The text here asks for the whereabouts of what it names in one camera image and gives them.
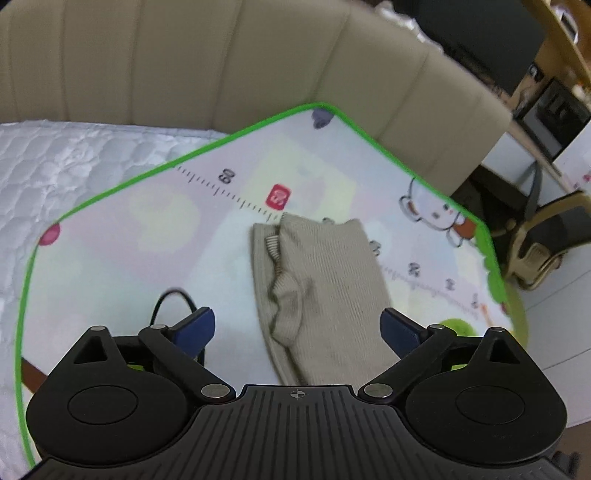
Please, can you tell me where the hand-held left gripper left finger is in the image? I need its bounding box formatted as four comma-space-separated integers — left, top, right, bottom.
74, 307, 237, 404

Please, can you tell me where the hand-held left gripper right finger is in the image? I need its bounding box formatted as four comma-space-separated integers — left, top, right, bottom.
358, 308, 525, 406

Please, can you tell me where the beige ribbed sweater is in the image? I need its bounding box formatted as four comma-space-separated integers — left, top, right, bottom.
250, 212, 395, 386

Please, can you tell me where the cartoon printed play mat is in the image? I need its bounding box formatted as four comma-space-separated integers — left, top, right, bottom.
16, 102, 527, 469

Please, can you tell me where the black and tan chair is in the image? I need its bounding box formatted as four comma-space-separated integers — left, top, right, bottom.
502, 161, 591, 291

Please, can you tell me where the white desk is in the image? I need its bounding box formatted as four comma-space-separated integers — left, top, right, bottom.
480, 124, 591, 195

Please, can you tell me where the white quilted mattress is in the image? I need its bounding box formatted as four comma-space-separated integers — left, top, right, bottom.
0, 121, 232, 480

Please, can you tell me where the beige padded headboard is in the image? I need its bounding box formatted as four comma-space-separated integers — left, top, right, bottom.
0, 0, 513, 168

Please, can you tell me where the dark monitor screen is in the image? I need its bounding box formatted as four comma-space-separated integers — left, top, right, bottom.
397, 0, 546, 95

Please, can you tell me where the black cable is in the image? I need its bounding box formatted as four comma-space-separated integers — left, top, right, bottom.
151, 289, 209, 366

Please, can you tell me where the black picture frame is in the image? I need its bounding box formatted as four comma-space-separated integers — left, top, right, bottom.
521, 78, 591, 161

